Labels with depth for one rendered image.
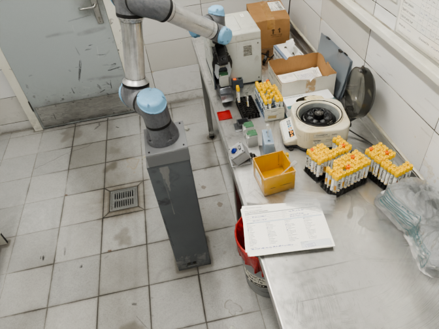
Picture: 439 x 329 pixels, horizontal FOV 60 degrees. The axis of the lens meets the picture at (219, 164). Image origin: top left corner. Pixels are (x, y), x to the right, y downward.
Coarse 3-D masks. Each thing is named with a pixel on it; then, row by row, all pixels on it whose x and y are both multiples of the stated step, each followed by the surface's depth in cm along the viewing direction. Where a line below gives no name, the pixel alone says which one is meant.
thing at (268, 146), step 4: (264, 132) 165; (268, 132) 165; (264, 136) 163; (268, 136) 162; (264, 140) 161; (268, 140) 161; (272, 140) 160; (264, 144) 162; (268, 144) 159; (272, 144) 159; (260, 148) 171; (264, 148) 164; (268, 148) 161; (272, 148) 161; (260, 152) 169; (264, 152) 166; (268, 152) 162; (272, 152) 162
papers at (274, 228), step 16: (256, 208) 145; (272, 208) 144; (288, 208) 144; (256, 224) 140; (272, 224) 139; (288, 224) 138; (304, 224) 138; (320, 224) 137; (256, 240) 135; (272, 240) 134; (288, 240) 133; (304, 240) 133; (320, 240) 132
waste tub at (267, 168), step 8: (280, 152) 155; (256, 160) 155; (264, 160) 156; (272, 160) 157; (280, 160) 158; (288, 160) 151; (256, 168) 152; (264, 168) 159; (272, 168) 161; (280, 168) 161; (256, 176) 156; (264, 176) 158; (272, 176) 145; (280, 176) 146; (288, 176) 147; (264, 184) 146; (272, 184) 148; (280, 184) 149; (288, 184) 150; (264, 192) 149; (272, 192) 151
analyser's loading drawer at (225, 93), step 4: (216, 80) 212; (216, 84) 209; (220, 88) 204; (224, 88) 199; (228, 88) 200; (220, 92) 201; (224, 92) 201; (228, 92) 201; (220, 96) 200; (224, 96) 196; (228, 96) 197; (232, 96) 197; (224, 100) 198; (228, 100) 198; (232, 100) 199
